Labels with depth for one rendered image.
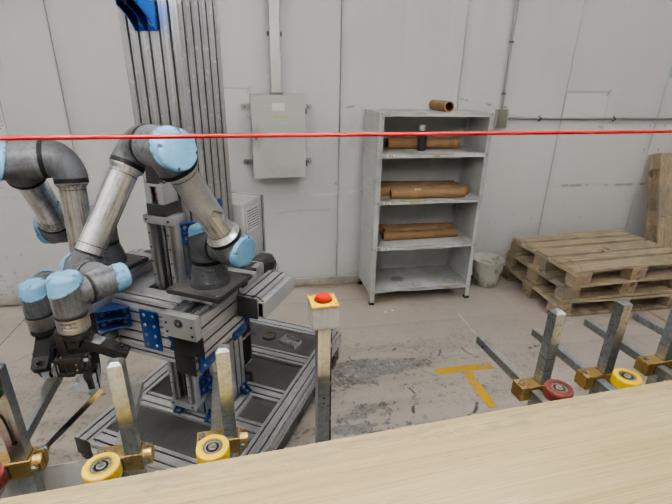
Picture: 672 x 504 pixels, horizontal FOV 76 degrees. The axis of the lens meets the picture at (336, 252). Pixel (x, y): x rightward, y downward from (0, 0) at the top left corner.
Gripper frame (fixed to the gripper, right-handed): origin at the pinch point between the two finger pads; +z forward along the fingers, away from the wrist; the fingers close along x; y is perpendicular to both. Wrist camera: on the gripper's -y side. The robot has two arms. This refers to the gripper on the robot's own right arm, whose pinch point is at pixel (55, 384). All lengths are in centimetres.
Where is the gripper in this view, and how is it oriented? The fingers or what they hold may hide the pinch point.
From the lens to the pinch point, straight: 169.6
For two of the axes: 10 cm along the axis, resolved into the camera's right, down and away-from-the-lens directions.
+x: -9.7, 0.7, -2.3
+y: -2.4, -3.6, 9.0
